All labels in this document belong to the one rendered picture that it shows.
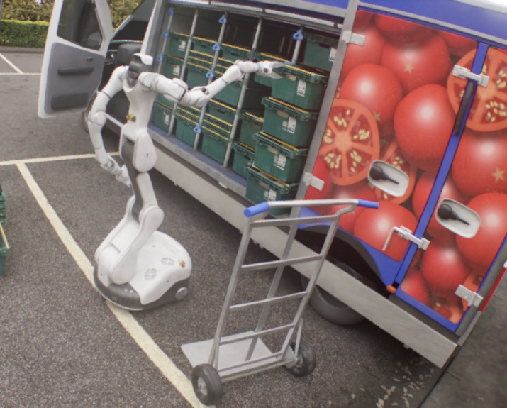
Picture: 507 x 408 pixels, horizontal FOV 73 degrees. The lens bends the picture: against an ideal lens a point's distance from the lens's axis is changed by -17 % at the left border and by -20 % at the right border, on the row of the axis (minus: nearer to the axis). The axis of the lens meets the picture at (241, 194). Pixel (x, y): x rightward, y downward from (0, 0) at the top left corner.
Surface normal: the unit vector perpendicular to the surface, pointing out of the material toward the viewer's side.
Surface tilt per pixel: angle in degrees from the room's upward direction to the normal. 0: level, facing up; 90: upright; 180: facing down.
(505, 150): 90
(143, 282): 38
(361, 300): 90
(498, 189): 90
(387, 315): 90
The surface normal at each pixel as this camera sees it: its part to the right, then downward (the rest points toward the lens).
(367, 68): -0.71, 0.11
